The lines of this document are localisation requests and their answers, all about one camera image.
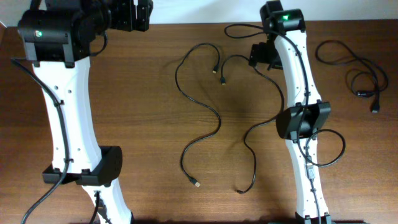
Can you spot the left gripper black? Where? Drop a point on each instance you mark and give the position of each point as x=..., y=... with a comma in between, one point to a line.
x=130, y=23

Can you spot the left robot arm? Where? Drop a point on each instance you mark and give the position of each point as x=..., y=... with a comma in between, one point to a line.
x=57, y=43

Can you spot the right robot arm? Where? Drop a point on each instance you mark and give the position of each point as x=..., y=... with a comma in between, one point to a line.
x=274, y=16

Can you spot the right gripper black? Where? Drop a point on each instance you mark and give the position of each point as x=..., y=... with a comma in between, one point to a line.
x=258, y=55

